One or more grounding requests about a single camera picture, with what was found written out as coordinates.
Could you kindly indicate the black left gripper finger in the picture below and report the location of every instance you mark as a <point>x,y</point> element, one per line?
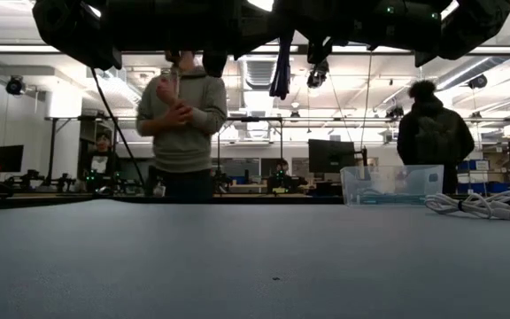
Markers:
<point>259,31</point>

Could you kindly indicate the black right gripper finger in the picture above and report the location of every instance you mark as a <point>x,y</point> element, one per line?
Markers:
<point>319,44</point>

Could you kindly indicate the black background robot arm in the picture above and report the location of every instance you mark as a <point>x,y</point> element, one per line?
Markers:
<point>29,179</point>

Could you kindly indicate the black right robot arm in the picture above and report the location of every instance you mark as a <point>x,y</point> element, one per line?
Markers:
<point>458,26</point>

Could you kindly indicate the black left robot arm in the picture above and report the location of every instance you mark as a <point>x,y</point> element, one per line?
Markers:
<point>78,31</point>

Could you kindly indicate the person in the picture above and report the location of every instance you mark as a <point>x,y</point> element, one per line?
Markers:
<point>184,133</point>
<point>281,170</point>
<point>101,161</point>
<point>434,133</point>

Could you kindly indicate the clear plastic container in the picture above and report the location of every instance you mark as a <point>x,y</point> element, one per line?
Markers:
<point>414,181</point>

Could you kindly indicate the blue storage bins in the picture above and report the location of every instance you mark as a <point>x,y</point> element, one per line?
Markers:
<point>476,165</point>

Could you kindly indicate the grey table mat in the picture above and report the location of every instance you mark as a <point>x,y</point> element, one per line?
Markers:
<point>237,257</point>

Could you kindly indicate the black ceiling camera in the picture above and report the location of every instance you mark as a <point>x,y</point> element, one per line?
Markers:
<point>15,85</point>
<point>317,79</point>
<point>477,81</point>

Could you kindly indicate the black background rig frame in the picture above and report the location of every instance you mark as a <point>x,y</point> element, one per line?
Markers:
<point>52,150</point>

